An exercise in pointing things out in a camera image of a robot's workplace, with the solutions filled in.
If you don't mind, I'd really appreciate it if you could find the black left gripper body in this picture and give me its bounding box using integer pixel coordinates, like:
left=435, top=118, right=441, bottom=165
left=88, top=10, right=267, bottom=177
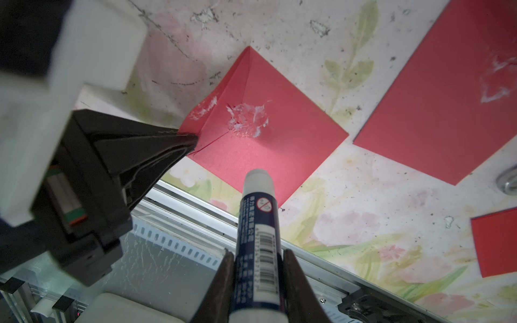
left=1, top=110, right=132, bottom=286

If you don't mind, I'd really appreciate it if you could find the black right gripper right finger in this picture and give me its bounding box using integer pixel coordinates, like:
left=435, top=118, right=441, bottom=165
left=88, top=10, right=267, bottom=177
left=283, top=249, right=331, bottom=323

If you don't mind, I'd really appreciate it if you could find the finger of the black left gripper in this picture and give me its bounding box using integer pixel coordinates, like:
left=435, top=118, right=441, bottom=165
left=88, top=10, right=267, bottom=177
left=74, top=110, right=198, bottom=170
left=121, top=149, right=190, bottom=210

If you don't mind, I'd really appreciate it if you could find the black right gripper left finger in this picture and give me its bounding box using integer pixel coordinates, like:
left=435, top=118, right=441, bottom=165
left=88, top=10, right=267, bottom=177
left=191, top=250, right=234, bottom=323

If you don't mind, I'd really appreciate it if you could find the white blue glue stick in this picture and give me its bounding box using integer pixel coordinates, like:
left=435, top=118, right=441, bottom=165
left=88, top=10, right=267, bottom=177
left=229, top=169, right=288, bottom=322

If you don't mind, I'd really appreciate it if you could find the red envelope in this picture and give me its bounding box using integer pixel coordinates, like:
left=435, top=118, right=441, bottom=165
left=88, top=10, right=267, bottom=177
left=354, top=1, right=516, bottom=185
left=471, top=208, right=517, bottom=278
left=180, top=47, right=348, bottom=204

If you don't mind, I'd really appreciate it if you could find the silver adjustable wrench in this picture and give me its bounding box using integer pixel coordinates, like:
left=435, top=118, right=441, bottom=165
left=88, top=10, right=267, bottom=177
left=495, top=166, right=517, bottom=196

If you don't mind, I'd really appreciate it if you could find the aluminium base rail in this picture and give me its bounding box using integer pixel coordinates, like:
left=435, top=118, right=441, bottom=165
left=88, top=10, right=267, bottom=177
left=1, top=182, right=440, bottom=322

